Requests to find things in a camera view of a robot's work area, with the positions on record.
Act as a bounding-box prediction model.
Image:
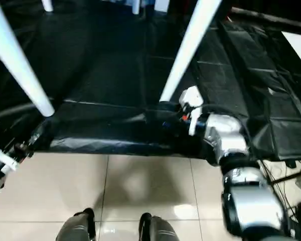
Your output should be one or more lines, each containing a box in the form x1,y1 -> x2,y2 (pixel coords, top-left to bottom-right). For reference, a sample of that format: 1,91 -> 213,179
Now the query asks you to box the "white plastic table leg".
131,0 -> 141,15
0,0 -> 55,118
41,0 -> 54,13
160,0 -> 223,103

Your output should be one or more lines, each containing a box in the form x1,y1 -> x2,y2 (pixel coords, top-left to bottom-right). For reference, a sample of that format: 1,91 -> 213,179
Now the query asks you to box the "black shiny mat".
0,0 -> 301,164

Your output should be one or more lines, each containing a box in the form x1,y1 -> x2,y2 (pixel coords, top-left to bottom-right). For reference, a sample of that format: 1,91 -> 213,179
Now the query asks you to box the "black slanted pole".
267,167 -> 301,186

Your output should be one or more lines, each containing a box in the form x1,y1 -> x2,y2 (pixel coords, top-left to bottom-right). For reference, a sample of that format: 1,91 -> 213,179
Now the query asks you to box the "long black bar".
230,7 -> 301,33

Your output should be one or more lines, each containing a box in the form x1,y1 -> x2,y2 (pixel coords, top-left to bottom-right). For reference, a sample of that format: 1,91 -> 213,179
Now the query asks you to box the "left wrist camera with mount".
0,120 -> 20,174

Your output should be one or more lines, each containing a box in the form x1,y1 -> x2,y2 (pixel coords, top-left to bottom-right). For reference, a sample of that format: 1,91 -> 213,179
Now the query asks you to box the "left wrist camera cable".
0,103 -> 41,122

